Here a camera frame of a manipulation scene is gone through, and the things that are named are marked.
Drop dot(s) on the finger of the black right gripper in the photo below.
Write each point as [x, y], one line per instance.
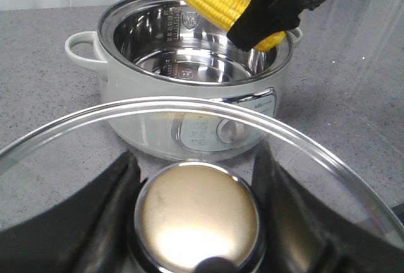
[263, 18]

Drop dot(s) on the glass pot lid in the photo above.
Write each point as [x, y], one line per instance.
[189, 215]

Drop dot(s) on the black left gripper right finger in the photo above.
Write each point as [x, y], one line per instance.
[304, 235]

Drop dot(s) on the pale green electric cooking pot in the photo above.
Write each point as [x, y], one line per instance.
[154, 48]

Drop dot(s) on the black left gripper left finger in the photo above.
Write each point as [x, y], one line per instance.
[84, 233]

